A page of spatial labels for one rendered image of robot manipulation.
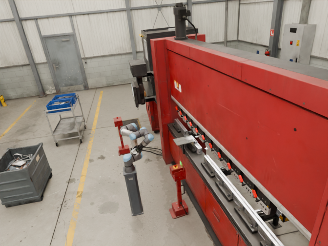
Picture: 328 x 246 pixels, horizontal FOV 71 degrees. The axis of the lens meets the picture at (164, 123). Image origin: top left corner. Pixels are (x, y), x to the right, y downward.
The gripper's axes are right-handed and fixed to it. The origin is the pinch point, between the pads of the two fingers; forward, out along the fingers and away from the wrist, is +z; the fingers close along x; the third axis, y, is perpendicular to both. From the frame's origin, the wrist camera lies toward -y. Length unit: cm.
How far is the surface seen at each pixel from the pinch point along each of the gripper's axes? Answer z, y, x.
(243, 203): -69, 49, 101
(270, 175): -115, 82, 68
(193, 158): -29, -38, 69
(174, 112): -21, -147, 26
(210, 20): -187, -805, -22
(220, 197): -48, 32, 94
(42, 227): 193, 10, -19
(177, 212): 43, -21, 109
